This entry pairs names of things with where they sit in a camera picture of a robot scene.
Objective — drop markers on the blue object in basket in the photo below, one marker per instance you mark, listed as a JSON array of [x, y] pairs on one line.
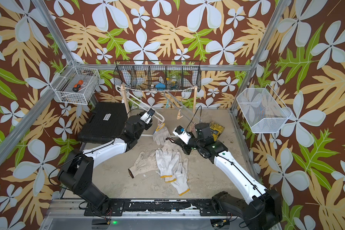
[[160, 87]]

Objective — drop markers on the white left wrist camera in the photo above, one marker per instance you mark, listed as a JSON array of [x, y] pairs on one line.
[[146, 116]]

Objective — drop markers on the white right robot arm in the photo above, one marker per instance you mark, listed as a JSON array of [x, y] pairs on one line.
[[259, 207]]

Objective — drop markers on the black plastic tool case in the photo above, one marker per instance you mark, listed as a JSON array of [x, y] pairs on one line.
[[105, 123]]

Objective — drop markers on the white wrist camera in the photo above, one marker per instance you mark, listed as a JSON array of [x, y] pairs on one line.
[[182, 134], [146, 116]]

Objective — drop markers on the aluminium frame post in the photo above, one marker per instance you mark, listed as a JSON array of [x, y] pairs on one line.
[[251, 69], [19, 131]]

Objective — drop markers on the wooden drying rack frame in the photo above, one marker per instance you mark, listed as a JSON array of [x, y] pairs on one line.
[[164, 100]]

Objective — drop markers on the white yellow cuff glove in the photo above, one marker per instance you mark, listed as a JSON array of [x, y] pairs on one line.
[[180, 171], [166, 161]]

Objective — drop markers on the white clip hanger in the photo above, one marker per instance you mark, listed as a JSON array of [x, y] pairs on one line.
[[139, 103]]

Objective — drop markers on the blue dotted yellow cuff glove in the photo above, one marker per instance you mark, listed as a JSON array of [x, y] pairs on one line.
[[161, 134]]

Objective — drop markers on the white yellow cuff glove lower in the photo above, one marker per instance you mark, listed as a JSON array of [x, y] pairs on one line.
[[180, 171]]

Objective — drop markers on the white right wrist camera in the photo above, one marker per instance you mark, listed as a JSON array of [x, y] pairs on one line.
[[182, 134]]

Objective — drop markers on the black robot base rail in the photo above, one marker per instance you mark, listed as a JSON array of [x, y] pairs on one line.
[[122, 207]]

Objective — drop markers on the white mesh basket right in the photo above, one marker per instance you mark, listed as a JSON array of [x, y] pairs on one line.
[[263, 109]]

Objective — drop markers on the clear glass jar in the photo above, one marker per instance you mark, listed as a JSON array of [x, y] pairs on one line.
[[174, 82]]

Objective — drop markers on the aluminium frame post right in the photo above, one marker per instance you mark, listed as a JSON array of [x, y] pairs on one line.
[[251, 69]]

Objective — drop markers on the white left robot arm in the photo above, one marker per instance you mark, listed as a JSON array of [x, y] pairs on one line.
[[77, 172]]

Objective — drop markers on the white wire basket left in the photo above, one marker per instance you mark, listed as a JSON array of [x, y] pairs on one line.
[[69, 76]]

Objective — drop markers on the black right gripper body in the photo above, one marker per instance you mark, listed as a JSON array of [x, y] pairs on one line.
[[192, 145]]

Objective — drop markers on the black wire basket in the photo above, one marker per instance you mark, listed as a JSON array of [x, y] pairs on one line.
[[145, 74]]

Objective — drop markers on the white yellow cuff glove upper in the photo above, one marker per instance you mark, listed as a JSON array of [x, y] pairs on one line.
[[166, 161]]

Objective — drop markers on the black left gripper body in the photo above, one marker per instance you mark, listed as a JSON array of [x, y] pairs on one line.
[[146, 127]]

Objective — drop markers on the aluminium frame post left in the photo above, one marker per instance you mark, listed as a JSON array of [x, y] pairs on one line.
[[19, 131]]

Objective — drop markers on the beige cotton glove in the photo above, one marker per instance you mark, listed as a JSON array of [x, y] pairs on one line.
[[146, 162]]

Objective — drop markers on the yellow screwdriver bit set case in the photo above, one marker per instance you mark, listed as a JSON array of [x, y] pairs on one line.
[[216, 129]]

